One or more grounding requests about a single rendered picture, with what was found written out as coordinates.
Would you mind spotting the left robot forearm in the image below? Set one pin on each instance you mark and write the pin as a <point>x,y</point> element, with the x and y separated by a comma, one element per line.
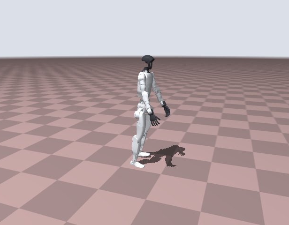
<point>159,97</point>

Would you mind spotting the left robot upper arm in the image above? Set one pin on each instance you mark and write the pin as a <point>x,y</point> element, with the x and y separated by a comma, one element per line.
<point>154,87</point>

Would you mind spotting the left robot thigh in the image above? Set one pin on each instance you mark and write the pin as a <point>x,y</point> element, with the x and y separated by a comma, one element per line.
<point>148,122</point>

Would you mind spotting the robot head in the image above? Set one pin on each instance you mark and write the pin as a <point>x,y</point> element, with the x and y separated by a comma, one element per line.
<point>148,59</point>

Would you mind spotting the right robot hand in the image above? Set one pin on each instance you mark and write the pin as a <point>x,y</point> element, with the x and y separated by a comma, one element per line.
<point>153,118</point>

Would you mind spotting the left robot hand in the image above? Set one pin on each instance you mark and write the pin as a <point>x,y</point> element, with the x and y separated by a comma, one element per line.
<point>166,109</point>

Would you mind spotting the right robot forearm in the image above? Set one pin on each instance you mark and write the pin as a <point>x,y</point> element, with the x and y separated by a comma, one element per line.
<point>147,102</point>

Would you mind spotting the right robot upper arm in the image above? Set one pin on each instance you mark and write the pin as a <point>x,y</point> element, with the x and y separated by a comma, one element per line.
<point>142,79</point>

